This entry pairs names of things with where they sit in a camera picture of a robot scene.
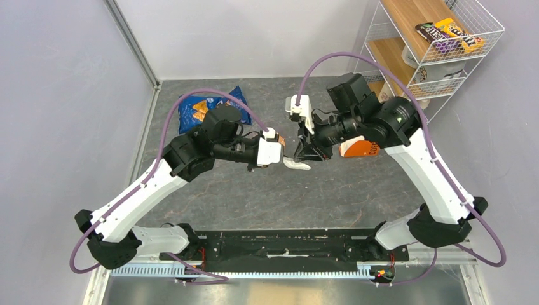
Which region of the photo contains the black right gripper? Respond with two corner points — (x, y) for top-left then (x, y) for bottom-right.
(294, 109), (362, 163)

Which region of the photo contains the white paper coffee filter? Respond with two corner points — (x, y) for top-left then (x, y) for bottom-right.
(282, 157), (311, 170)

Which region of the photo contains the orange coffee filter box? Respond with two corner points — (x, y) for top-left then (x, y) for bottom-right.
(339, 136), (380, 158)

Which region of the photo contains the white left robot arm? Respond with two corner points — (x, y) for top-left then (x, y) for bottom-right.
(75, 105), (285, 270)

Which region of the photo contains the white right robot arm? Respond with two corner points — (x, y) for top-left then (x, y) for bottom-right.
(285, 72), (488, 260)

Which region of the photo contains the white coffee bag on shelf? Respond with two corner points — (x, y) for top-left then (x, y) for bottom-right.
(401, 46), (465, 83)

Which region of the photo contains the beige paper cup stack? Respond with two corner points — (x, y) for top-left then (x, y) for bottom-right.
(378, 82), (394, 104)

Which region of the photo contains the blue Doritos chip bag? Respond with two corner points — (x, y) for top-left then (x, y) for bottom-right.
(177, 95), (252, 135)

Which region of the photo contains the brown M&M candy bag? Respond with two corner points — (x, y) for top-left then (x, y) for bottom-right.
(415, 22), (460, 54)

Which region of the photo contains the yellow M&M candy bag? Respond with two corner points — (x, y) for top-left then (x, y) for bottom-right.
(434, 18), (486, 54)

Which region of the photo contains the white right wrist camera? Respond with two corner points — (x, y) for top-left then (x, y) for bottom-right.
(285, 95), (315, 135)

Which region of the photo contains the white wire shelf rack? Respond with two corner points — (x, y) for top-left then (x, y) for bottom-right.
(361, 1), (505, 121)

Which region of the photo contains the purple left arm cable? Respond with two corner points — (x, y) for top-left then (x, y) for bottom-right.
(69, 88), (281, 286)

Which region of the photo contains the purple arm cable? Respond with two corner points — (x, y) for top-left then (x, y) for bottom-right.
(69, 88), (281, 286)
(296, 51), (507, 287)

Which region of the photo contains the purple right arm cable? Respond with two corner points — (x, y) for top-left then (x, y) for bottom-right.
(296, 51), (507, 287)

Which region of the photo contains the aluminium frame rail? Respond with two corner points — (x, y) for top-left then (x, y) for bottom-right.
(104, 0), (161, 95)

